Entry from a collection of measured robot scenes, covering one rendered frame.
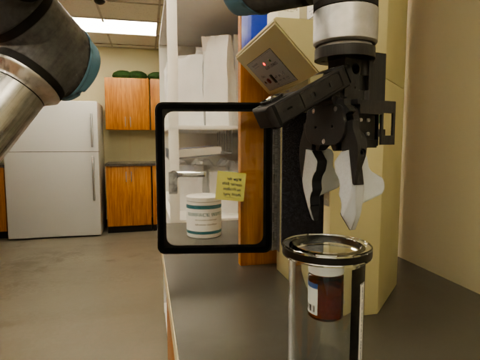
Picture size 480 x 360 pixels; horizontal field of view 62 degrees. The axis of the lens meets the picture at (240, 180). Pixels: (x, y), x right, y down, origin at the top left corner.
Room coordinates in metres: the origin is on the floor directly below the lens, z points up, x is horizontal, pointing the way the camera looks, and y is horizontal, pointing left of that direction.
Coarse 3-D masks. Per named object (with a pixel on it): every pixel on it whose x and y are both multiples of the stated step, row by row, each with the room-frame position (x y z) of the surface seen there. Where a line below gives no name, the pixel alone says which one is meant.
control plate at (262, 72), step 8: (264, 56) 0.88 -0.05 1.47; (272, 56) 0.85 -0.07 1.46; (248, 64) 1.00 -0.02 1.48; (256, 64) 0.96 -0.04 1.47; (272, 64) 0.88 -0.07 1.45; (280, 64) 0.85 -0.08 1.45; (256, 72) 1.00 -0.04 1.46; (264, 72) 0.96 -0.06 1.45; (272, 72) 0.92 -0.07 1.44; (280, 72) 0.88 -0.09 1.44; (288, 72) 0.85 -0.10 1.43; (264, 80) 1.00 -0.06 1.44; (272, 80) 0.96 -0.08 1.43; (280, 80) 0.92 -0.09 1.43; (288, 80) 0.88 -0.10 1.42; (272, 88) 1.00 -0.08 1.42
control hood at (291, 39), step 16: (272, 32) 0.77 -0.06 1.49; (288, 32) 0.74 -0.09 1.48; (304, 32) 0.74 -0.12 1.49; (256, 48) 0.88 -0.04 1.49; (272, 48) 0.82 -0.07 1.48; (288, 48) 0.77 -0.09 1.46; (304, 48) 0.74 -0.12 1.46; (288, 64) 0.82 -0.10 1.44; (304, 64) 0.77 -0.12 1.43; (256, 80) 1.05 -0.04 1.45; (304, 80) 0.82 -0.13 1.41
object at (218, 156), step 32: (192, 128) 1.04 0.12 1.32; (224, 128) 1.05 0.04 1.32; (256, 128) 1.05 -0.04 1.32; (192, 160) 1.04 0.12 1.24; (224, 160) 1.05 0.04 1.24; (256, 160) 1.05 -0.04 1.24; (192, 192) 1.04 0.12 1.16; (224, 192) 1.05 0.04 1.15; (256, 192) 1.05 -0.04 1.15; (192, 224) 1.04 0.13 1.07; (224, 224) 1.05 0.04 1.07; (256, 224) 1.05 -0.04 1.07
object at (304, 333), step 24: (288, 240) 0.50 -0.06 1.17; (312, 240) 0.52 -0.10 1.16; (336, 240) 0.52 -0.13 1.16; (360, 240) 0.50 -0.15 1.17; (312, 264) 0.43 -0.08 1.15; (360, 264) 0.43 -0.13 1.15; (312, 288) 0.44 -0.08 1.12; (336, 288) 0.44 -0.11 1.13; (288, 312) 0.48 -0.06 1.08; (312, 312) 0.44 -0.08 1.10; (336, 312) 0.44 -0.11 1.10; (288, 336) 0.48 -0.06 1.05; (312, 336) 0.44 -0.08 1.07; (336, 336) 0.44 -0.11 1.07
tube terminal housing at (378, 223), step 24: (384, 0) 0.78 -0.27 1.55; (384, 24) 0.78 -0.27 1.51; (384, 48) 0.78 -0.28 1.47; (384, 120) 0.78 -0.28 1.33; (384, 168) 0.80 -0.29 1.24; (336, 192) 0.76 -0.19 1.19; (384, 192) 0.80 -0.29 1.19; (336, 216) 0.76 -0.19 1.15; (360, 216) 0.77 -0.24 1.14; (384, 216) 0.81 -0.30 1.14; (384, 240) 0.82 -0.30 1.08; (288, 264) 0.98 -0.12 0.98; (384, 264) 0.82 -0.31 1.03; (384, 288) 0.83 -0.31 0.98
